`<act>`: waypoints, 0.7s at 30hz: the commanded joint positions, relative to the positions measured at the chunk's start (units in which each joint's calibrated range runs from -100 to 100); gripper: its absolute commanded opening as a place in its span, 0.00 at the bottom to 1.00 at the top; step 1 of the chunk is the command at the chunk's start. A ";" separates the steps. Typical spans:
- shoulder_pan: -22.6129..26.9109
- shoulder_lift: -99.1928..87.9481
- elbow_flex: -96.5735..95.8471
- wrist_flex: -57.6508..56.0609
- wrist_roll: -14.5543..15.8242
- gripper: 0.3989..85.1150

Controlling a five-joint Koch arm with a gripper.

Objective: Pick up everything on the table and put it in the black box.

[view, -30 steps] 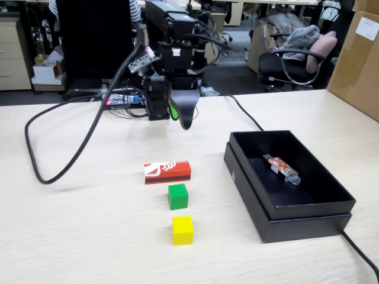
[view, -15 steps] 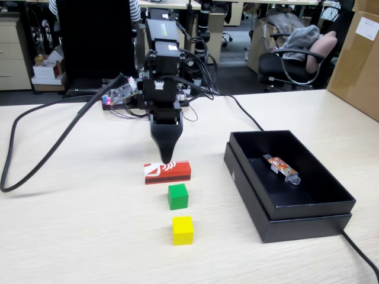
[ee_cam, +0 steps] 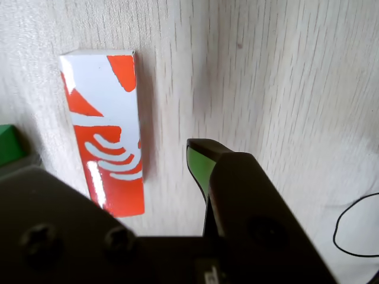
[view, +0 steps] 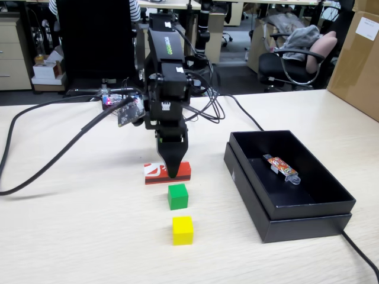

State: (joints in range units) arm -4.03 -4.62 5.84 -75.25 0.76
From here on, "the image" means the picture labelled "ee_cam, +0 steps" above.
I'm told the orange white snack box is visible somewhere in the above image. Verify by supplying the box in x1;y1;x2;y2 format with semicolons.
58;49;146;218

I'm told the green wooden cube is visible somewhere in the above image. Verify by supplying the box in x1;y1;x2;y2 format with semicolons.
0;124;26;168

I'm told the thick black camera cable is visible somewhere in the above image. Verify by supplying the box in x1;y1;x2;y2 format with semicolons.
333;192;379;258

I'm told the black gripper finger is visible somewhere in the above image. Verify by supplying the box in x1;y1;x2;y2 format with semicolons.
185;138;340;284
0;164;160;284

